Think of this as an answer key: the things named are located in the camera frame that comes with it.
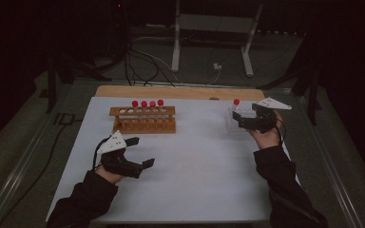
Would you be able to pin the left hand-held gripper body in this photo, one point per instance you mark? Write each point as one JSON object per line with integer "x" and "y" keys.
{"x": 120, "y": 164}

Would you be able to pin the person's right hand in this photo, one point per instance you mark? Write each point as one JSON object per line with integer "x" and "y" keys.
{"x": 267, "y": 139}

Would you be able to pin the white plug adapter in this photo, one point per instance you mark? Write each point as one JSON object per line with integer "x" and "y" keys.
{"x": 217, "y": 66}

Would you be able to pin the person's left hand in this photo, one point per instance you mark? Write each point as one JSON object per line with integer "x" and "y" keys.
{"x": 107, "y": 176}

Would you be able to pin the clear plastic test tube rack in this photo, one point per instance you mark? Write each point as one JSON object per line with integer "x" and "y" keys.
{"x": 229, "y": 126}

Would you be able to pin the white table sheet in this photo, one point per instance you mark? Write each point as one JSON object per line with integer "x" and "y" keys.
{"x": 187, "y": 164}

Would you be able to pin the red-capped clear test tube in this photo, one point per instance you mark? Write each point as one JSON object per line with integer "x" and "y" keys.
{"x": 236, "y": 102}
{"x": 152, "y": 104}
{"x": 144, "y": 104}
{"x": 160, "y": 102}
{"x": 135, "y": 103}

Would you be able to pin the grey metal stand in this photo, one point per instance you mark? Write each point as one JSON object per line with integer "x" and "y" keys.
{"x": 175, "y": 47}

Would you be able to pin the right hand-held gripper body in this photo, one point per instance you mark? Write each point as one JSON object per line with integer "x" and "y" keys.
{"x": 264, "y": 122}

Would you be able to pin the metal frame rail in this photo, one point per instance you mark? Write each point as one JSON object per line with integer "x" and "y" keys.
{"x": 187, "y": 84}
{"x": 330, "y": 167}
{"x": 17, "y": 172}

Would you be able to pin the wooden test tube rack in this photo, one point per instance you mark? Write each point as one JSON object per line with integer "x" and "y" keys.
{"x": 145, "y": 128}

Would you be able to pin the black stand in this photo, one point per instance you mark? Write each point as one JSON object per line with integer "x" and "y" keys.
{"x": 51, "y": 91}
{"x": 312, "y": 98}

